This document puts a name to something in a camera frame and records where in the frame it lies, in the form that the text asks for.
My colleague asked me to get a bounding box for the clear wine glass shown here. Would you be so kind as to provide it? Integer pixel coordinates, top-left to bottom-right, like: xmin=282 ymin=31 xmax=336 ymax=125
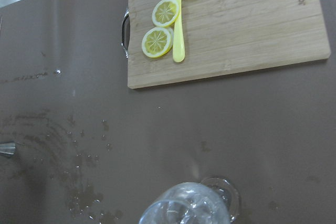
xmin=139 ymin=177 xmax=240 ymax=223

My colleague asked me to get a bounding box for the middle lemon slice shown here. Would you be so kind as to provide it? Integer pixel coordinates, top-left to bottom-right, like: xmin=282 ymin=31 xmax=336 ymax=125
xmin=152 ymin=0 xmax=180 ymax=27

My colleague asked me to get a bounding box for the bamboo cutting board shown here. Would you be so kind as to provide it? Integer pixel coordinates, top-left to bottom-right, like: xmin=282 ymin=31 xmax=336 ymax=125
xmin=128 ymin=0 xmax=331 ymax=89

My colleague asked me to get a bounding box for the lemon slice near handle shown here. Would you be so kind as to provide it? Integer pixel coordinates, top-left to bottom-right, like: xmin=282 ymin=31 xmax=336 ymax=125
xmin=141 ymin=27 xmax=174 ymax=58

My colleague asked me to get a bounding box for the yellow plastic knife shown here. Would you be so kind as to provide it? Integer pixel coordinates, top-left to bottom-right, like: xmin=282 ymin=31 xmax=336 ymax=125
xmin=172 ymin=0 xmax=185 ymax=63

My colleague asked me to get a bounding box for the steel measuring jigger cup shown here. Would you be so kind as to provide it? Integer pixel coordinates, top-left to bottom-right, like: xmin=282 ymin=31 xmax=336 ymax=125
xmin=0 ymin=141 xmax=16 ymax=158

